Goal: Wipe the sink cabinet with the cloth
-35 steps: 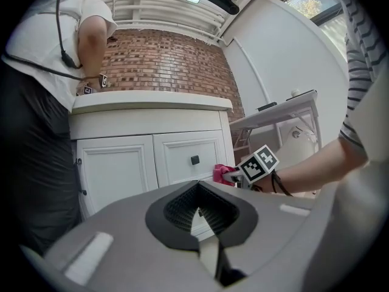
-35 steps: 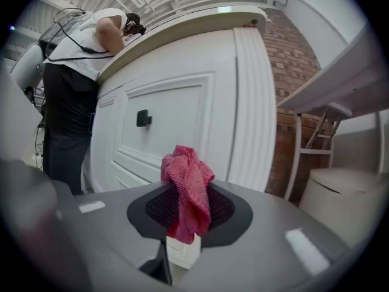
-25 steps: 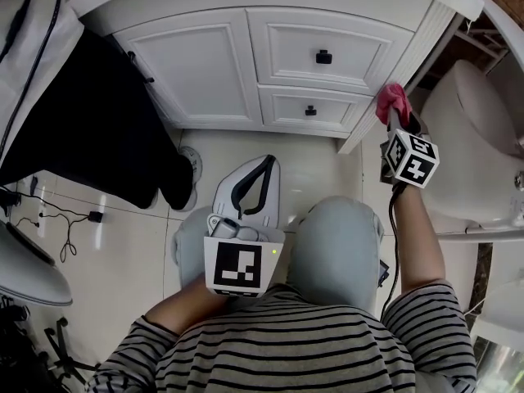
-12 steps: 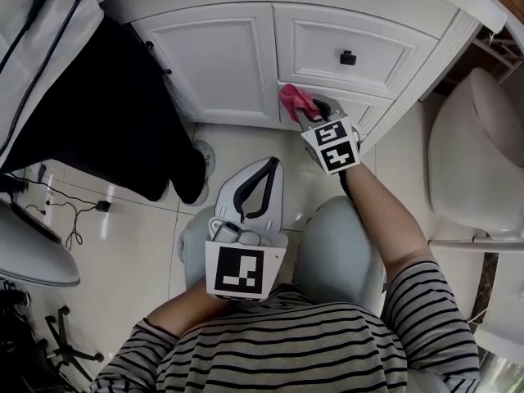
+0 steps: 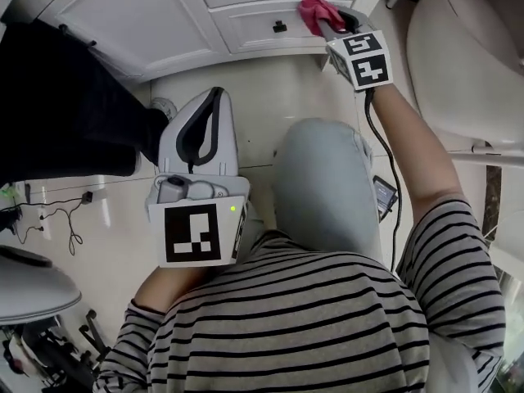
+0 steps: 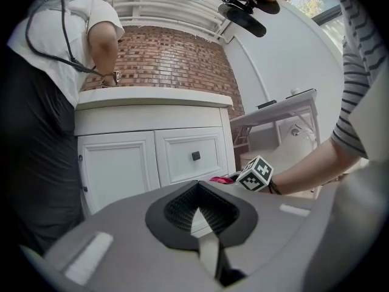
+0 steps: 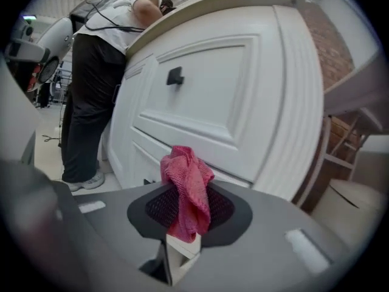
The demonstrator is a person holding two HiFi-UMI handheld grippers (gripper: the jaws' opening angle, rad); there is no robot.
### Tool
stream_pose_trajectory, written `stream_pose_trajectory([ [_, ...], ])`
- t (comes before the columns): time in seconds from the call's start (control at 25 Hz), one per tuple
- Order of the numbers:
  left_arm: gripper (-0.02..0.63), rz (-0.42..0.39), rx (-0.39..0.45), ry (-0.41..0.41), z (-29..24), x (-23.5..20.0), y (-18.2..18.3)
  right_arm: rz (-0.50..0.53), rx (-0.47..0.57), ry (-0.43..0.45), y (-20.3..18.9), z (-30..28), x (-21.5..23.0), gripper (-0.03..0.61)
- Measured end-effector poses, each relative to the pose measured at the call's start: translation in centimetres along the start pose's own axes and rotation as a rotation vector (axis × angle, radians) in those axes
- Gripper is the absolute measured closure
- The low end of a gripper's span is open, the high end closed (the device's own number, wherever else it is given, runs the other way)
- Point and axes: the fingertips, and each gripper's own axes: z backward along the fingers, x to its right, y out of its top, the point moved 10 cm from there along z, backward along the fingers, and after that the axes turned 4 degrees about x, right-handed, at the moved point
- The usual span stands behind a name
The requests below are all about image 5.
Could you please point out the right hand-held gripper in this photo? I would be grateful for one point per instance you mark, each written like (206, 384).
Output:
(364, 61)

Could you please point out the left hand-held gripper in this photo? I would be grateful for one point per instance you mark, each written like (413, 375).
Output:
(192, 236)

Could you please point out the pink knitted cloth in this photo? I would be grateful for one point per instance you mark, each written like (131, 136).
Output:
(317, 12)

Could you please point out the person's right forearm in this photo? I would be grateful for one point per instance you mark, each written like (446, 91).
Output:
(417, 150)

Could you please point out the person's left forearm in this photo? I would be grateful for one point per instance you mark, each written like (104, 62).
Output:
(172, 289)

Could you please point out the black drawer knob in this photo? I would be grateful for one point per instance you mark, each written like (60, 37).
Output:
(279, 26)

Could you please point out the black power adapter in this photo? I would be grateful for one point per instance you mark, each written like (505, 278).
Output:
(87, 197)

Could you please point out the white toilet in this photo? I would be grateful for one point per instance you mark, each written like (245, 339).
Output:
(462, 64)

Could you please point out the white vanity cabinet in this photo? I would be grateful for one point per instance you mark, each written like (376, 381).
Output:
(135, 27)

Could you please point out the light blue jeans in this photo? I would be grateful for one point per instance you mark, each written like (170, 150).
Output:
(323, 178)

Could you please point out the white cabinet door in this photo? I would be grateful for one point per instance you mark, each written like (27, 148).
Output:
(135, 23)

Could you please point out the black box device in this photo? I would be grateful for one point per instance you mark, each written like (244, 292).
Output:
(385, 197)

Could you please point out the white rounded appliance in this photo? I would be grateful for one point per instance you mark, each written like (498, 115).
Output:
(37, 285)

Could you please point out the black wheeled stand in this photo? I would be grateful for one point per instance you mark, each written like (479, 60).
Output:
(61, 354)

